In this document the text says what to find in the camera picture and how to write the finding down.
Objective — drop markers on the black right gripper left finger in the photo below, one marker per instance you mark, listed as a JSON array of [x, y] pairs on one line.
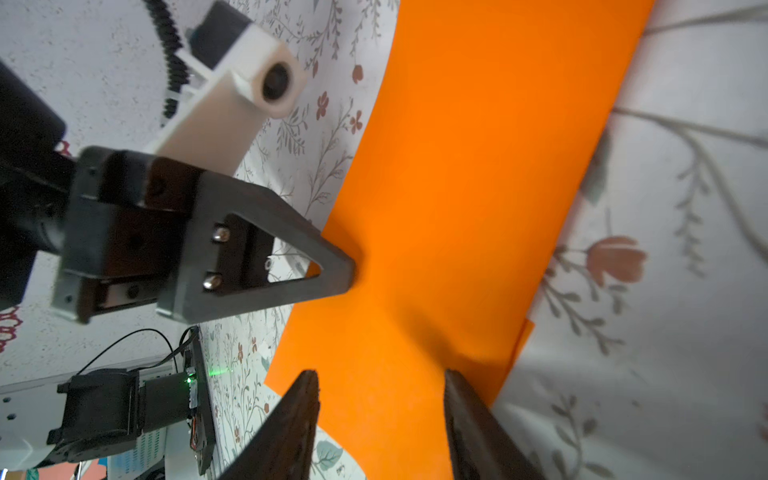
[[282, 447]]

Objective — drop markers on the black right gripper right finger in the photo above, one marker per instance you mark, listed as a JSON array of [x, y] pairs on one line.
[[479, 447]]

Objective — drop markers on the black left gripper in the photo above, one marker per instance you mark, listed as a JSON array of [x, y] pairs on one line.
[[123, 233]]

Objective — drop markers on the orange square paper sheet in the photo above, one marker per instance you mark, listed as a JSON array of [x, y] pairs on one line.
[[485, 123]]

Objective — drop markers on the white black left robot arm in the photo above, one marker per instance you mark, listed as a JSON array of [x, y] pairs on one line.
[[96, 413]]

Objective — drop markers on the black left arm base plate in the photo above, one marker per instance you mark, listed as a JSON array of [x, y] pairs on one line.
[[203, 434]]

